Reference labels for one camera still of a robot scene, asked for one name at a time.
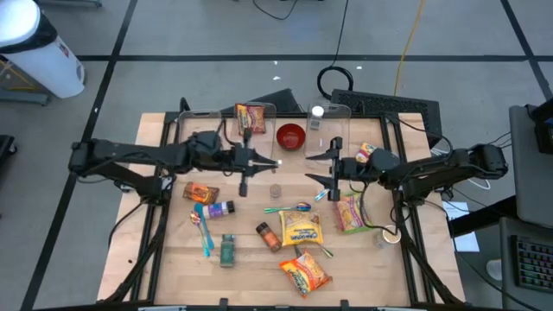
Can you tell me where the coiled black floor cable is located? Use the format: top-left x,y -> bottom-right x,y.
316,0 -> 356,101

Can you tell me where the red bowl black outside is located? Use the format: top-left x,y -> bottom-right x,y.
276,123 -> 307,151

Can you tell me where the blue beef ramen packet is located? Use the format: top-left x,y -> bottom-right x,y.
355,142 -> 378,164

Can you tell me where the clear plastic utensil bin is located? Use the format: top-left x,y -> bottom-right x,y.
175,109 -> 224,143

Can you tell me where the white cable loop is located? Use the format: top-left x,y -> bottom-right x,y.
468,176 -> 493,192

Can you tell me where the black left base cable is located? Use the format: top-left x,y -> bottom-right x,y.
106,200 -> 148,248

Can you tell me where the white computer mouse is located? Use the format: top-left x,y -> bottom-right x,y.
485,258 -> 505,282

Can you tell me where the green oregano spice jar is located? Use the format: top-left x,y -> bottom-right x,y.
219,233 -> 237,269

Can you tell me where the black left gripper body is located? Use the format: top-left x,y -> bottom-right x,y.
215,128 -> 253,198

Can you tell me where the dark grey desk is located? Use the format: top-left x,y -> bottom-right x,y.
499,215 -> 553,311

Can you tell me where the black desk device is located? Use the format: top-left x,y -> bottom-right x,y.
524,98 -> 553,156

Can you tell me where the brown orange noodle packet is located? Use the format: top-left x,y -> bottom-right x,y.
182,181 -> 220,206

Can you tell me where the blue plastic spoon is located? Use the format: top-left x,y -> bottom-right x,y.
194,202 -> 216,251

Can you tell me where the black metal table frame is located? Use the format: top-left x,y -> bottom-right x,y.
103,97 -> 467,311

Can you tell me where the grey metal base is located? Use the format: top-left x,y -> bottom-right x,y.
36,0 -> 104,9

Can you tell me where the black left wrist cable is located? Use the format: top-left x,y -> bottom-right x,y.
218,118 -> 237,150

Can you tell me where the white paper sheet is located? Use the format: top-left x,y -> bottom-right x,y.
441,200 -> 481,254

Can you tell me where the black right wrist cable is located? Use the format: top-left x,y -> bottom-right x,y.
357,181 -> 393,232

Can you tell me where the thin black floor cable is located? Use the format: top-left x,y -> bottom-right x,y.
251,0 -> 300,22

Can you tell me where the red roast beef ramen packet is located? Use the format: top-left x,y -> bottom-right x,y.
234,102 -> 267,135

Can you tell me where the clear plastic jar bin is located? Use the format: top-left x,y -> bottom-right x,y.
303,102 -> 352,159

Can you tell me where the yellow ramen packet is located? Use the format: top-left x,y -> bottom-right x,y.
278,210 -> 325,247

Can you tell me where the bagel seasoning jar white cap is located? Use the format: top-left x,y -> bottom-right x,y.
309,105 -> 326,130

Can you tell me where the black floor object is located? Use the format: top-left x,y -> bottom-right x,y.
0,134 -> 18,157

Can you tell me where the yellow floor cable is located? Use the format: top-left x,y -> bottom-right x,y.
392,0 -> 428,97

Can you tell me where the iridescent metal spoon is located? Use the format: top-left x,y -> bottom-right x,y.
263,201 -> 312,215

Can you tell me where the clear plastic packet bin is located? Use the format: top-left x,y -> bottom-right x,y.
226,101 -> 278,162

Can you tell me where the grey desk top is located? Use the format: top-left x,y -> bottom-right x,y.
508,105 -> 553,229

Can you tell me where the black cable bundle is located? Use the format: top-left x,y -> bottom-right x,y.
490,130 -> 513,148

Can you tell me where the white trash can black bag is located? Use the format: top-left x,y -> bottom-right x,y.
0,0 -> 86,99

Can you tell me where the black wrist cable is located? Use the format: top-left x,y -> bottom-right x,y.
218,118 -> 237,150
357,181 -> 393,232

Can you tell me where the orange chicken ramen packet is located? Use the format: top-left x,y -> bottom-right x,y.
278,250 -> 334,299

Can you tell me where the glass jar tan lid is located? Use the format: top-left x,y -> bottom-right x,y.
373,224 -> 403,251

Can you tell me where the copper spoon teal handle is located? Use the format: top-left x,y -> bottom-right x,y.
189,211 -> 212,259

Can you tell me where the orange spice jar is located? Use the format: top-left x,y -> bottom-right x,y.
255,221 -> 283,254

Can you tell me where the green ramen packet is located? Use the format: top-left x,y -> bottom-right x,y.
333,193 -> 372,235

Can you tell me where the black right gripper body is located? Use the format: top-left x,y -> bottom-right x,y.
328,136 -> 371,202

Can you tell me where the purple label spice jar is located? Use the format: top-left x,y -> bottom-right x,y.
201,200 -> 237,220

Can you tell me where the backlit black keyboard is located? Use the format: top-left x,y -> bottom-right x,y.
512,235 -> 553,295

